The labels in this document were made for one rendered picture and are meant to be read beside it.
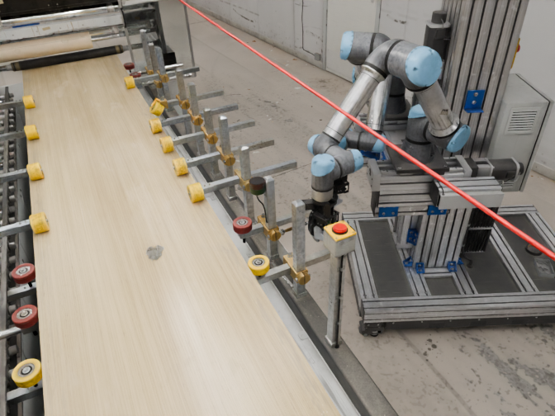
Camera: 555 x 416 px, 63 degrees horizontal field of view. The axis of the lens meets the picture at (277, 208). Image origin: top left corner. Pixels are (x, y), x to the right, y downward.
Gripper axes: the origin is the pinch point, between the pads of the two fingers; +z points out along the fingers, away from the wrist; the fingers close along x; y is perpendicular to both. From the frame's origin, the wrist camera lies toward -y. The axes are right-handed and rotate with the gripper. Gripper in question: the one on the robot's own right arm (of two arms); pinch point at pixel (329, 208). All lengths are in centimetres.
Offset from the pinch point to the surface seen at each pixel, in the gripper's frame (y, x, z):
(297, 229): -32, -31, -23
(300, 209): -31, -31, -31
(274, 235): -31.7, -8.5, -2.7
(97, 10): -56, 254, -43
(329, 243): -35, -55, -36
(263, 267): -45, -28, -8
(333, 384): -37, -65, 21
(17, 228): -125, 33, -13
